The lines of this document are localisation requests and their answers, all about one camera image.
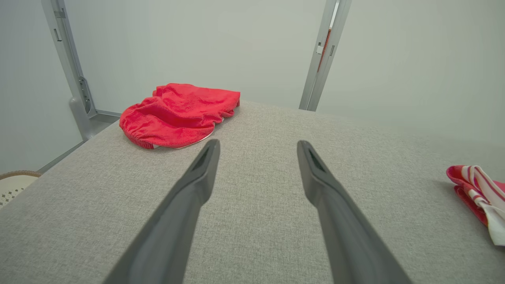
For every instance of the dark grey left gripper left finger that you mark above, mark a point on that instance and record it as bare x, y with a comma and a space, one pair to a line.
169, 228

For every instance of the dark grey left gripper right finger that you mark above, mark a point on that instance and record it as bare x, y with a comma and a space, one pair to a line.
347, 236

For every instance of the red shorts with white stripe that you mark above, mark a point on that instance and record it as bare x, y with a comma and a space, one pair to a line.
177, 114

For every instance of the red top with white striped trim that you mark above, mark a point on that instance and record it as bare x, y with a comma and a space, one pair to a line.
459, 179

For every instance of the woven laundry basket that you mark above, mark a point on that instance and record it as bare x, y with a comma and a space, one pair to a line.
15, 185

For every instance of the grey metal frame post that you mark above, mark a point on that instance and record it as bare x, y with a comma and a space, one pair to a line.
69, 59
323, 59

